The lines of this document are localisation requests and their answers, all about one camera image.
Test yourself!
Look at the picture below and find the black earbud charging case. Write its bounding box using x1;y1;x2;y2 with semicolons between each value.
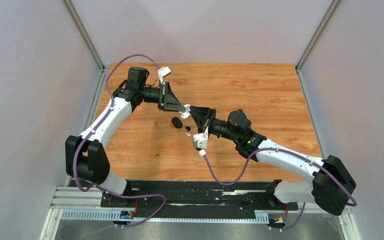
171;117;183;129

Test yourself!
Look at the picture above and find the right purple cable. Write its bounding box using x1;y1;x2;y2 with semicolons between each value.
201;147;359;232

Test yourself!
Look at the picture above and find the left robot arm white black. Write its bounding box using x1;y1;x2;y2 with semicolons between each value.
65;66;186;207

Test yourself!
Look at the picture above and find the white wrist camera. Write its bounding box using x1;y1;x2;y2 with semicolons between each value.
191;127;209;158
157;66;172;85

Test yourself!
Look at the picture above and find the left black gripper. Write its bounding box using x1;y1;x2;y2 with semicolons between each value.
139;82;186;113

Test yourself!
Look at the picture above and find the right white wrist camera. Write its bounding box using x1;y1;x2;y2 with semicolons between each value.
191;127;209;158

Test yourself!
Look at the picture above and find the white earbud charging case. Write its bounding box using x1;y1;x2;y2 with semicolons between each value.
179;104;191;119

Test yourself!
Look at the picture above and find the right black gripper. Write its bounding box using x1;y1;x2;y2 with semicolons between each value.
189;107;240;143

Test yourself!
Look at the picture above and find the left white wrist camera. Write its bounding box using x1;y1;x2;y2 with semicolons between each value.
157;66;172;85

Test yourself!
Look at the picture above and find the aluminium frame rail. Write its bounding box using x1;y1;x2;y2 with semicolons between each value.
39;187;362;240

